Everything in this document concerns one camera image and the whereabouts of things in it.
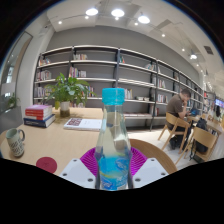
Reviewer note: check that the round ceiling lights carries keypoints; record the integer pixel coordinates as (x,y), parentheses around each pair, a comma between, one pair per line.
(117,13)

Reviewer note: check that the clear bottle with blue cap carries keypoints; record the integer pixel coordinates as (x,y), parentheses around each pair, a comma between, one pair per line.
(113,140)

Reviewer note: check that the round-backed wooden chair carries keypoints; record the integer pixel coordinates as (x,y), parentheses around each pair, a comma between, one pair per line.
(153,153)

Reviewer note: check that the dark blue book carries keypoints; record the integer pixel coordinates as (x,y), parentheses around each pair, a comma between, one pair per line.
(38,122)

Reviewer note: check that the red book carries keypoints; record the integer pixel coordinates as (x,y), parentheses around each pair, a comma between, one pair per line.
(38,114)

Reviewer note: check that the flat round red coaster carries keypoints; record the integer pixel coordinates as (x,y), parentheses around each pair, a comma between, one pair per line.
(46,165)

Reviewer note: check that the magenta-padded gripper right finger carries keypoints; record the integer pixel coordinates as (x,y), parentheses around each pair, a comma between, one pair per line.
(148,171)

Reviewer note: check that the pink book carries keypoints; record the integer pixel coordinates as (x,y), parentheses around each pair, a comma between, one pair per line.
(39,107)

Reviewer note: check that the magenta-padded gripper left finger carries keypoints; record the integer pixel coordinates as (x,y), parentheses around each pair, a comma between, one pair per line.
(78,171)

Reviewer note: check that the small leafy plant by window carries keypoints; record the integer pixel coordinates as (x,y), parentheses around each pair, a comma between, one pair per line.
(12,100)

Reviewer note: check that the person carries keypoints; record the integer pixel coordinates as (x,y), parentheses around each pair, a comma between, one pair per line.
(176,106)

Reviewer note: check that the grey-green patterned mug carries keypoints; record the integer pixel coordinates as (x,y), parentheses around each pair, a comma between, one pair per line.
(15,141)

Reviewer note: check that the green potted plant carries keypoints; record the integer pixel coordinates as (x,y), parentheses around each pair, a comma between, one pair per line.
(66,90)

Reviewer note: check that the grey shelf unit with books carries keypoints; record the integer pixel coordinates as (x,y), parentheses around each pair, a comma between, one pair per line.
(140,71)

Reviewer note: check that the slatted wooden chair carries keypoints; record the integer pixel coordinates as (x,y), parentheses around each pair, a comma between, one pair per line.
(203,138)
(173,121)

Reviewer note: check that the black backpack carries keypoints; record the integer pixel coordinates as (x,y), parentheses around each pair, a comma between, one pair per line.
(201,128)

